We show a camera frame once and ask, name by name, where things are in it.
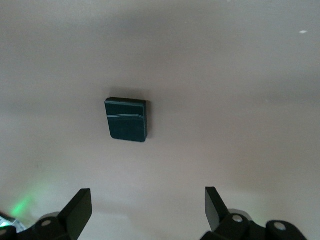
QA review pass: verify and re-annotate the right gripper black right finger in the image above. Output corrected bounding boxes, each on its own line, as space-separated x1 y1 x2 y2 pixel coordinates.
199 186 268 240

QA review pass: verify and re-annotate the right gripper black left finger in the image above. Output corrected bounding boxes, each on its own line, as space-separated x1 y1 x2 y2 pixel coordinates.
17 188 93 240

